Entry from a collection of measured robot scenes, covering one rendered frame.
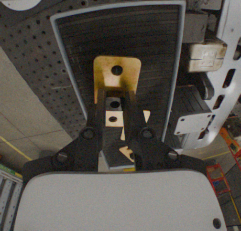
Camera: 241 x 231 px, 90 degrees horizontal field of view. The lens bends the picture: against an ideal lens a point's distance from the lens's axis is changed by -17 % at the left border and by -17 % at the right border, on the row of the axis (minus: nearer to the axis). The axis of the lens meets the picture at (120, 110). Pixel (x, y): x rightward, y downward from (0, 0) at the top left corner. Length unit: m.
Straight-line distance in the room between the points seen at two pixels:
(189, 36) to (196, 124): 0.24
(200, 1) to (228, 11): 0.15
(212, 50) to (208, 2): 0.09
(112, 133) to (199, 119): 0.23
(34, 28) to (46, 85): 0.30
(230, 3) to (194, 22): 0.18
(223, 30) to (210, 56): 0.11
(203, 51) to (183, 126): 0.19
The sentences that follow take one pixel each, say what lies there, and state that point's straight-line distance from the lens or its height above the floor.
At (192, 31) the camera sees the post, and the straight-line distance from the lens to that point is 0.26.
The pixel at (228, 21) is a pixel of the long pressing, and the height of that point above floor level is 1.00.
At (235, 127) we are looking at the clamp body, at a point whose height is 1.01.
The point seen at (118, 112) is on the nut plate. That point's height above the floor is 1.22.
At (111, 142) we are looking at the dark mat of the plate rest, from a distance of 0.30.
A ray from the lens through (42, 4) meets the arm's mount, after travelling 0.58.
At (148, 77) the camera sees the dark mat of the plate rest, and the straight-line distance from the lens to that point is 0.20.
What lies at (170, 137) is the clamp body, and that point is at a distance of 0.64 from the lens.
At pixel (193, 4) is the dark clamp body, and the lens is 0.28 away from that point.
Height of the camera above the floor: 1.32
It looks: 45 degrees down
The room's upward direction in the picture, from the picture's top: 175 degrees clockwise
